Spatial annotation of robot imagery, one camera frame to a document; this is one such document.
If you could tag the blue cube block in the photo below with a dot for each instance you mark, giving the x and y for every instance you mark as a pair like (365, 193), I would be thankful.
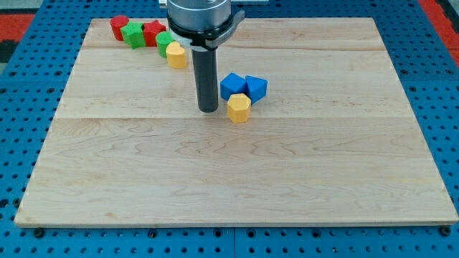
(232, 84)

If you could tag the blue triangle block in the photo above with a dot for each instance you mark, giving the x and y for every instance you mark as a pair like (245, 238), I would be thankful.
(256, 88)

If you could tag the wooden board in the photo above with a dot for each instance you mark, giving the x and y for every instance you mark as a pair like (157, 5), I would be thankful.
(333, 143)

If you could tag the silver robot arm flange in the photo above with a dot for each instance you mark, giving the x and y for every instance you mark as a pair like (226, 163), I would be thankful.
(202, 25)

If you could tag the yellow heart block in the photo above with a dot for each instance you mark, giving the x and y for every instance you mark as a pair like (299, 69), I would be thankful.
(176, 56)

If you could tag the red star block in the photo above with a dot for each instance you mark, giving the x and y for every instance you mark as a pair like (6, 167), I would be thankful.
(151, 30)

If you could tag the red cylinder block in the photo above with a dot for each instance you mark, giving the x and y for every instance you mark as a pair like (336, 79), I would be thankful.
(116, 23)

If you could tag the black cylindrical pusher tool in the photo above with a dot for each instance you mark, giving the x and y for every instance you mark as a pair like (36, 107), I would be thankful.
(205, 75)

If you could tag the green cylinder block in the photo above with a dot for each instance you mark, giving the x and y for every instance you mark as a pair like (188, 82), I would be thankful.
(163, 40)

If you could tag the yellow hexagon block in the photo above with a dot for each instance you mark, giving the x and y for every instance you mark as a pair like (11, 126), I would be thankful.
(238, 108)

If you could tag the green star block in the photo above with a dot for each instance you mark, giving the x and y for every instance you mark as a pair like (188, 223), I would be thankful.
(132, 34)

